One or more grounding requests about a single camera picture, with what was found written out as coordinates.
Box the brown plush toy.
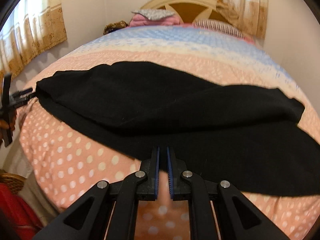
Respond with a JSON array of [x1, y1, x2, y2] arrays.
[[103, 21, 129, 35]]

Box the pink blue dotted bedspread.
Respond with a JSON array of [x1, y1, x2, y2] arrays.
[[19, 27, 319, 239]]

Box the pink folded blanket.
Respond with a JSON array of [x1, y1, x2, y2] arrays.
[[129, 14, 181, 27]]

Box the wicker basket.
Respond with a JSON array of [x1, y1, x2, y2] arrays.
[[0, 170, 26, 195]]

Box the grey patterned pillow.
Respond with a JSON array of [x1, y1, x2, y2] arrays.
[[131, 9, 175, 21]]

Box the beige side window curtain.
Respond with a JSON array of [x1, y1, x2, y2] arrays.
[[1, 0, 67, 78]]

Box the black pants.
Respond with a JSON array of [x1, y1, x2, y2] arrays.
[[36, 62, 319, 197]]

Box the person's left hand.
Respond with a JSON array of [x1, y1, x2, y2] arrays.
[[0, 108, 18, 145]]

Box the red cloth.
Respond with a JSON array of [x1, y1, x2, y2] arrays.
[[1, 184, 43, 239]]

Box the striped pillow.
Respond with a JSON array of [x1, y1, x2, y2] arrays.
[[192, 19, 245, 39]]

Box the cream wooden headboard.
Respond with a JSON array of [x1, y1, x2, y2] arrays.
[[140, 0, 241, 27]]

